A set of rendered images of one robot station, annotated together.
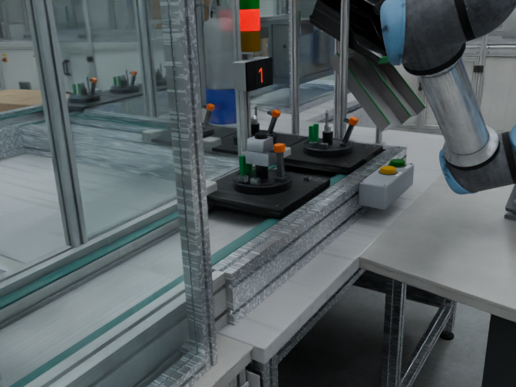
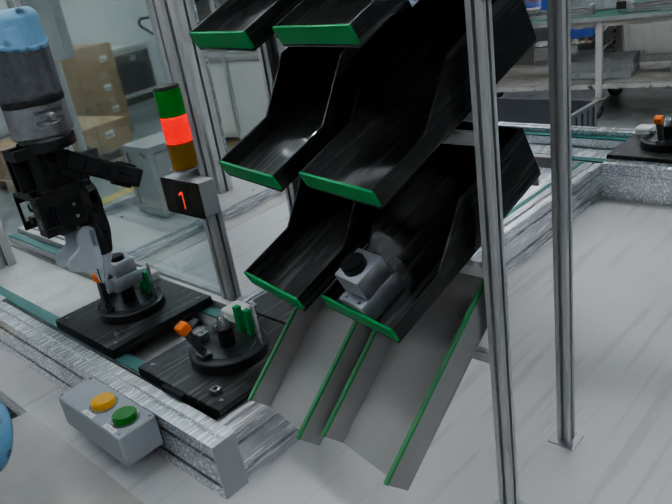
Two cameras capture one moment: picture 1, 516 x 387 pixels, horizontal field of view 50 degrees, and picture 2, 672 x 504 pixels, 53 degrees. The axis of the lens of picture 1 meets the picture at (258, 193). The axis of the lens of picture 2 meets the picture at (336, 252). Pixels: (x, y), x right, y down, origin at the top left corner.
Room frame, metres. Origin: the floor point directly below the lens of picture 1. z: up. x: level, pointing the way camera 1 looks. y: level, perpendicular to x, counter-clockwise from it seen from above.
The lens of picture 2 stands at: (1.96, -1.17, 1.59)
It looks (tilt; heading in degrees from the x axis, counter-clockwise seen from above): 24 degrees down; 103
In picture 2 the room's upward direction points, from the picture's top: 9 degrees counter-clockwise
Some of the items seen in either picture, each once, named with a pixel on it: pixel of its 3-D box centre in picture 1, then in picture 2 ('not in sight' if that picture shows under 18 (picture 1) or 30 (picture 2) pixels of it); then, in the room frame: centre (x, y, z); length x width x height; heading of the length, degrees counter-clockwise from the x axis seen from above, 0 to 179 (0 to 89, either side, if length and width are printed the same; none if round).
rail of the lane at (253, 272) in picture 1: (332, 209); (90, 374); (1.20, -0.17, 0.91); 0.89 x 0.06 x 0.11; 147
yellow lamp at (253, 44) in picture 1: (250, 41); (182, 154); (1.42, 0.01, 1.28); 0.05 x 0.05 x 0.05
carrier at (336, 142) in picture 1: (327, 136); (225, 332); (1.51, -0.20, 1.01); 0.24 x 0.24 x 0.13; 57
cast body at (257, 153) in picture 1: (257, 147); (124, 268); (1.24, 0.00, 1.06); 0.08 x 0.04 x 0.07; 57
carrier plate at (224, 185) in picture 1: (262, 188); (134, 311); (1.23, -0.01, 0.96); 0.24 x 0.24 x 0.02; 57
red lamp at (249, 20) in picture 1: (249, 20); (176, 128); (1.42, 0.01, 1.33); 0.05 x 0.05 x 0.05
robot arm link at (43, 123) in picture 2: not in sight; (40, 121); (1.44, -0.41, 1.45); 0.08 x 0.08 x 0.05
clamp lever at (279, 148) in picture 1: (277, 160); (105, 288); (1.21, -0.05, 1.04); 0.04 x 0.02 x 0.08; 57
